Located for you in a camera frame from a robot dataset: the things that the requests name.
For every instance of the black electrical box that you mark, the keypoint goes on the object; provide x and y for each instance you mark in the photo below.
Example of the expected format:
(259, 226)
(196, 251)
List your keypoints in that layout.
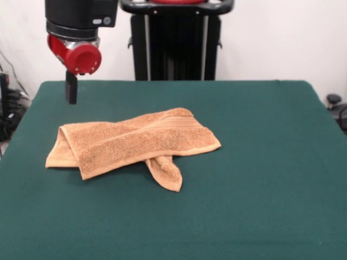
(3, 89)

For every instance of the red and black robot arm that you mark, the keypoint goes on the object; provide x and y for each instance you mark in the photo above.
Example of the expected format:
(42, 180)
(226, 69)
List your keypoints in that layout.
(78, 16)

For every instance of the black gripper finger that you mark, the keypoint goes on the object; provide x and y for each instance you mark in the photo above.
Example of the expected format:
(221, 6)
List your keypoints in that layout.
(71, 89)

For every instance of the dark green table cloth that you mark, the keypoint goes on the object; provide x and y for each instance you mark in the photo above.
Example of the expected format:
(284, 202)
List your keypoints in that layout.
(244, 189)

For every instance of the black office chair base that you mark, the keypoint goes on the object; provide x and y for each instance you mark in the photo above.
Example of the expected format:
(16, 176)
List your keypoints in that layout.
(334, 98)

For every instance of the red robot base disc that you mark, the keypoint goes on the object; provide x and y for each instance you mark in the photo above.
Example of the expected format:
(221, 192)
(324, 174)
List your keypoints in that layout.
(176, 1)

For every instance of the orange terry towel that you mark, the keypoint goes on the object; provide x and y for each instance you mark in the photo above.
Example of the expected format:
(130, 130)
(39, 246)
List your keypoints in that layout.
(130, 146)

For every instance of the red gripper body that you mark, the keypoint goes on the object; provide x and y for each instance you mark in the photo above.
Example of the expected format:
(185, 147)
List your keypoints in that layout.
(81, 58)

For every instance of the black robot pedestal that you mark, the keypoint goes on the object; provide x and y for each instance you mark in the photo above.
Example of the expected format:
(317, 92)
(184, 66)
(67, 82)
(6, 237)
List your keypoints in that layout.
(176, 40)

